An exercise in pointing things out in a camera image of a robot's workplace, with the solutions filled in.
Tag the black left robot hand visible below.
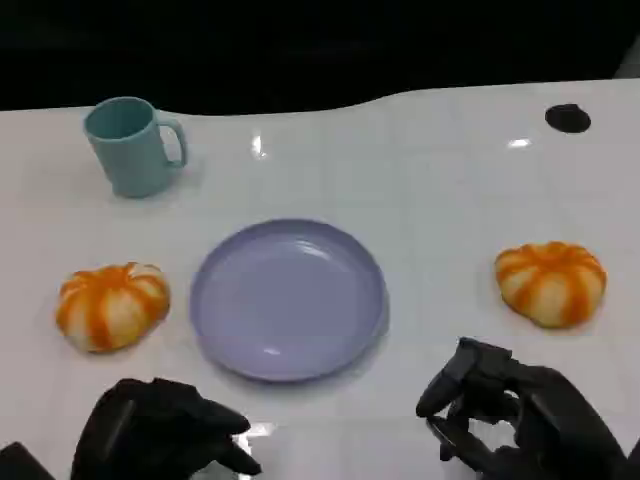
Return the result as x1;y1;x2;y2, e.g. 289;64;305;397
70;377;263;480

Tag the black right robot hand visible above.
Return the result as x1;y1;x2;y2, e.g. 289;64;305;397
415;337;629;480

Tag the orange white toy bread roll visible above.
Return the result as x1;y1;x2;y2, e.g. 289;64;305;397
494;241;608;330
55;261;172;354

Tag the lilac plate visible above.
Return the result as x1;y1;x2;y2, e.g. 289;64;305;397
189;217;391;385

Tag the pale green mug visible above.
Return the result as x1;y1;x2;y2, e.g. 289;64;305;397
82;96;189;199

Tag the black round table grommet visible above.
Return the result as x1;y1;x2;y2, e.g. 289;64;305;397
544;103;592;134

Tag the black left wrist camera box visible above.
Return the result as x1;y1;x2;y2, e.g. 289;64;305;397
0;441;53;480

